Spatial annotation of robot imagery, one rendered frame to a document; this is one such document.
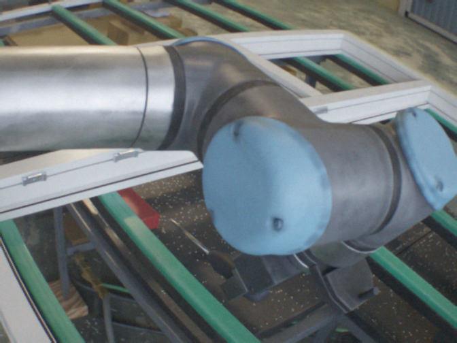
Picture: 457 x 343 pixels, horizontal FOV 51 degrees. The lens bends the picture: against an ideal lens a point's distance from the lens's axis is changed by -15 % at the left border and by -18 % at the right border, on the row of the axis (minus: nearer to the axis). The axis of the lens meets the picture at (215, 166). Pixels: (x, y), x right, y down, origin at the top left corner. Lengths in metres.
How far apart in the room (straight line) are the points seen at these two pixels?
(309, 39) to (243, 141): 1.46
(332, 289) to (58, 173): 0.56
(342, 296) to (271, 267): 0.08
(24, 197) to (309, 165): 0.66
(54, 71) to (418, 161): 0.28
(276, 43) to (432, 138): 1.29
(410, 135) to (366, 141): 0.05
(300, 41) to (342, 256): 1.32
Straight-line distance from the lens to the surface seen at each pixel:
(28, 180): 0.92
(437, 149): 0.45
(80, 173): 0.96
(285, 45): 1.74
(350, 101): 1.35
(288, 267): 0.56
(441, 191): 0.43
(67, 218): 1.84
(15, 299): 0.69
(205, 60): 0.45
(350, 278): 0.56
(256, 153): 0.35
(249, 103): 0.40
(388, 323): 1.25
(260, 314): 1.18
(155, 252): 0.87
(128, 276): 1.26
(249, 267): 0.57
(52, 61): 0.40
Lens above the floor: 1.44
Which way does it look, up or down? 32 degrees down
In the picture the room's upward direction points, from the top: 9 degrees clockwise
